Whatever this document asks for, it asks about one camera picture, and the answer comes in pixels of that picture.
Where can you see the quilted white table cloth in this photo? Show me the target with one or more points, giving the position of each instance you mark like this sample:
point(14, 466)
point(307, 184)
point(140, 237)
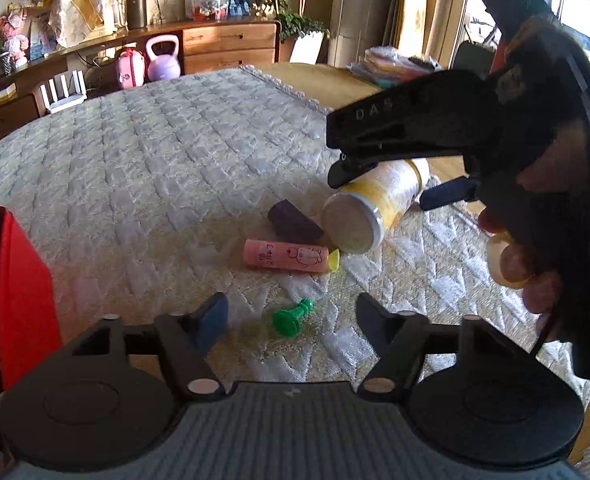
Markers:
point(175, 160)

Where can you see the bamboo table mat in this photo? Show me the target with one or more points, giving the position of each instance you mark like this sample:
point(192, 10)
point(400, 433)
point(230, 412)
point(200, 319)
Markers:
point(335, 85)

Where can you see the beige curtains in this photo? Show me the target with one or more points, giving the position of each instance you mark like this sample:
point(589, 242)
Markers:
point(435, 5)

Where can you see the wooden media cabinet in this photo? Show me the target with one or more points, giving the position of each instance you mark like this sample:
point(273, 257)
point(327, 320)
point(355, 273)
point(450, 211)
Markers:
point(225, 40)

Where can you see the pink tube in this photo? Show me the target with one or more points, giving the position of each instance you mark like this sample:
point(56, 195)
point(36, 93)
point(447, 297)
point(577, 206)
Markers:
point(285, 256)

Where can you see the green toy pawn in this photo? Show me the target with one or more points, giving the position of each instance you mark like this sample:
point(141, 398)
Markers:
point(287, 321)

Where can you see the lilac kettlebell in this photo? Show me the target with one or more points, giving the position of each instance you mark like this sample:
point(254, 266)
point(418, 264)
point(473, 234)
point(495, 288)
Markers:
point(164, 62)

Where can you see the red tin box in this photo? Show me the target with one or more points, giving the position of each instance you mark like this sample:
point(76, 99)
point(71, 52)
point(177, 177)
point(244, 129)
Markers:
point(25, 300)

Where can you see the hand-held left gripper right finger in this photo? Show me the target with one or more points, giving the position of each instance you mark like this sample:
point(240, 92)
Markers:
point(375, 322)

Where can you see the white standing air conditioner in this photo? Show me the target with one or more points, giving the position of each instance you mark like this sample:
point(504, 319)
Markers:
point(365, 5)

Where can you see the pink doll bouquet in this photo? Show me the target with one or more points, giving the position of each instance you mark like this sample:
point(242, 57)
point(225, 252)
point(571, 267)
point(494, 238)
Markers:
point(14, 35)

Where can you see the tall green potted tree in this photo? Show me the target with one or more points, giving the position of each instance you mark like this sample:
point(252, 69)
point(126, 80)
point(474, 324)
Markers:
point(285, 10)

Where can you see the white plant pot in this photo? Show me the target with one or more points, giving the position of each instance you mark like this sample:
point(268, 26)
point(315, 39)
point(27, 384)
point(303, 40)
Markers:
point(305, 47)

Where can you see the yellow white cylindrical canister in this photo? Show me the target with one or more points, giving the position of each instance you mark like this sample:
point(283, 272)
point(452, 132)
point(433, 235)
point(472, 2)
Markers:
point(375, 200)

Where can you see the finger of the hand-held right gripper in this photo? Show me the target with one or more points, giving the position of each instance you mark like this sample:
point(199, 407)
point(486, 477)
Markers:
point(447, 194)
point(355, 170)

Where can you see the yellow patterned cloth cover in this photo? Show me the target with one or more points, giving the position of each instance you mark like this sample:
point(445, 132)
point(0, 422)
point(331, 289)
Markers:
point(85, 0)

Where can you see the purple block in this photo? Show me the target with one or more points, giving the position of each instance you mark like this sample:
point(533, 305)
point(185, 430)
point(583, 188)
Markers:
point(295, 222)

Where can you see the person's right hand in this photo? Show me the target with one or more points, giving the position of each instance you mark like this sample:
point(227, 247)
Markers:
point(517, 262)

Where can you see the black cylinder speaker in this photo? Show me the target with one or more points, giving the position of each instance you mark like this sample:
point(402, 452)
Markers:
point(136, 12)

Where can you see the stack of papers and bags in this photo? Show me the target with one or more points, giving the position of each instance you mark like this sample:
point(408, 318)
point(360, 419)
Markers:
point(392, 67)

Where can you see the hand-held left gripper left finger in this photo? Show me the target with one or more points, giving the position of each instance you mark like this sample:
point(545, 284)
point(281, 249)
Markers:
point(209, 322)

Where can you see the white router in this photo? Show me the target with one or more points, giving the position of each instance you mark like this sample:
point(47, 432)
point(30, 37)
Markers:
point(67, 100)

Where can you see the pink toy suitcase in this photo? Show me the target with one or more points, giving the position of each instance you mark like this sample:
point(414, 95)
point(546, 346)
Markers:
point(130, 67)

